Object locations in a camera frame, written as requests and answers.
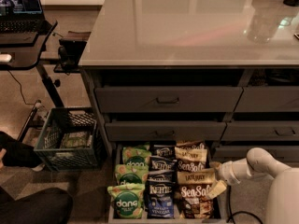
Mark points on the open bottom grey drawer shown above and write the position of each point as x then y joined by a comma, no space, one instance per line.
216,217

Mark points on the person's hand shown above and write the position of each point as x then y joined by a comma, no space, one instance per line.
2,155

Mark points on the brown sea salt bag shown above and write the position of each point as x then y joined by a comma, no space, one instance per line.
191,160
191,145
193,190

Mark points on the white object on desk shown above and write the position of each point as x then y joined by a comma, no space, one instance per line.
5,58

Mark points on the front green Dang chip bag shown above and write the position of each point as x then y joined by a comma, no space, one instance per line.
128,200

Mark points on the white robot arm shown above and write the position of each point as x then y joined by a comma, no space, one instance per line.
282,205

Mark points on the rear green Dang chip bag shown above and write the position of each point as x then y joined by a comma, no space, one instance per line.
136,156

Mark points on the blue kettle chip bag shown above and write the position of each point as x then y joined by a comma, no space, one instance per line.
160,199
161,168
163,151

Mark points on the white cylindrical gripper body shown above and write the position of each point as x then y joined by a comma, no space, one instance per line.
226,173

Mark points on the bottom right grey drawer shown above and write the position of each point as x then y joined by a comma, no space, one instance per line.
233,153

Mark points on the dark green plastic crate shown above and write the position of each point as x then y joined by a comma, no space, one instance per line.
64,120

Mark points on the middle right grey drawer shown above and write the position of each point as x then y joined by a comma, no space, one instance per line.
261,131

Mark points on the top left grey drawer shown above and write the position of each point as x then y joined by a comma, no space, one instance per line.
167,99

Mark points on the green dang chip bag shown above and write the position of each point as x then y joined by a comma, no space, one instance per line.
131,174
136,156
128,200

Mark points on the middle green Dang chip bag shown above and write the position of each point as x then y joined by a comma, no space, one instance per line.
131,174

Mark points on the black standing desk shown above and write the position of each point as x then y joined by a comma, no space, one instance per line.
26,58

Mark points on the top right grey drawer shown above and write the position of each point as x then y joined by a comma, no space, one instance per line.
269,99

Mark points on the middle left grey drawer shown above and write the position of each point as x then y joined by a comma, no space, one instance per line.
164,130

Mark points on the black stool with headphones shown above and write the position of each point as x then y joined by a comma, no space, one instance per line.
70,50

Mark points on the grey counter cabinet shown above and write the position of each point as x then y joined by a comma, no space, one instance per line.
205,43

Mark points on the green packets in crate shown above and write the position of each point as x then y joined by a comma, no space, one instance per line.
76,140

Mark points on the black laptop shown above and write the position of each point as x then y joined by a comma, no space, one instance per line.
20,16

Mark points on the middle blue Kettle chip bag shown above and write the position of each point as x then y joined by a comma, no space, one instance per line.
161,168

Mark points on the front blue Kettle chip bag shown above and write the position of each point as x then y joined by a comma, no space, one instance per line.
160,199

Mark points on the rear blue Kettle chip bag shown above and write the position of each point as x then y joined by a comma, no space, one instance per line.
163,151

